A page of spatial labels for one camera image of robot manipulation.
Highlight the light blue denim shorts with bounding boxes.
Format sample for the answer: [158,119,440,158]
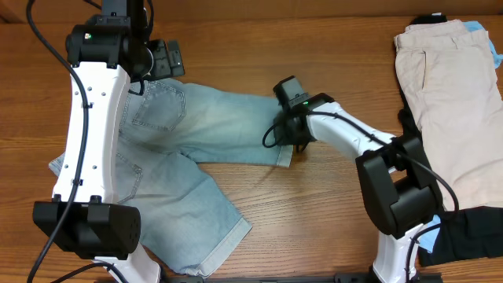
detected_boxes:
[48,77,295,278]

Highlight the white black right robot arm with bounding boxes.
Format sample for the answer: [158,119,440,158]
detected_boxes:
[267,76,442,283]

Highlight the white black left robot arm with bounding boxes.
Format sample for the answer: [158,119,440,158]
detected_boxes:
[32,0,184,282]

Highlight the beige folded shorts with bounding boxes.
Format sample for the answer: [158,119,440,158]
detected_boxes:
[393,19,503,211]

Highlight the light blue folded garment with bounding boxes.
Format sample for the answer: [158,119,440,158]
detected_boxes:
[417,20,503,254]

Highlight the black folded garment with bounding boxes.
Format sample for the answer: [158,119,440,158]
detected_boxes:
[395,17,502,266]

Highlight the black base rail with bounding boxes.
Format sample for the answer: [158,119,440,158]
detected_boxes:
[160,271,444,283]

